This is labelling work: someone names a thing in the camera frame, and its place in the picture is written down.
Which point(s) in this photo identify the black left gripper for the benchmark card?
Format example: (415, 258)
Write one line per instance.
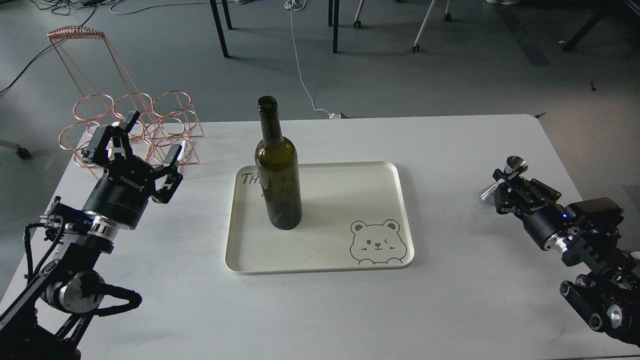
(122, 193)

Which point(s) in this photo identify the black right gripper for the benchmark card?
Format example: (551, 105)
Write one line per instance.
(535, 204)

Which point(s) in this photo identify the steel double jigger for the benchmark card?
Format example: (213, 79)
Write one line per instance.
(514, 166)

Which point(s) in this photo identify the dark green wine bottle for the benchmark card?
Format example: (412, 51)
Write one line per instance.
(276, 161)

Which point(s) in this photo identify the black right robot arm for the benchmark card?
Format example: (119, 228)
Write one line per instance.
(585, 232)

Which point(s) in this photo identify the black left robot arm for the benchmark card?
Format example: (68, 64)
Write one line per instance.
(63, 292)

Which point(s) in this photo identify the caster wheel at left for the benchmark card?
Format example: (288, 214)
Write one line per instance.
(20, 151)

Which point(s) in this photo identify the dark table leg right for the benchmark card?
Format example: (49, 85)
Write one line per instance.
(584, 30)

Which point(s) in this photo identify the cream bear serving tray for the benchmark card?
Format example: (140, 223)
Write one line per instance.
(354, 218)

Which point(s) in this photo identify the white sneakers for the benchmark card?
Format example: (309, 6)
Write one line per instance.
(504, 2)

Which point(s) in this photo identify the white chair legs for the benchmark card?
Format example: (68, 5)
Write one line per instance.
(400, 26)

